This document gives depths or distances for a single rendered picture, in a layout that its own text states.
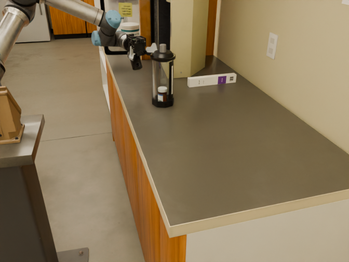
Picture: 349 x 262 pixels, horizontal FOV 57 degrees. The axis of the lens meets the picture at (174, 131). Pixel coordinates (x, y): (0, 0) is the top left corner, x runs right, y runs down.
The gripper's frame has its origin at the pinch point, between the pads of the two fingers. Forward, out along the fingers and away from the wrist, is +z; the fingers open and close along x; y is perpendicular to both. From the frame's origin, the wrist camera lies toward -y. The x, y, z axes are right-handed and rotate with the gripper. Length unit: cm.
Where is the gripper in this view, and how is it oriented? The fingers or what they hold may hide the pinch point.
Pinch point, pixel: (147, 59)
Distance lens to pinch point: 152.4
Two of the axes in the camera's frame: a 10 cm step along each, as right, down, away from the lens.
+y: 0.2, -8.7, -5.0
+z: 5.1, 4.4, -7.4
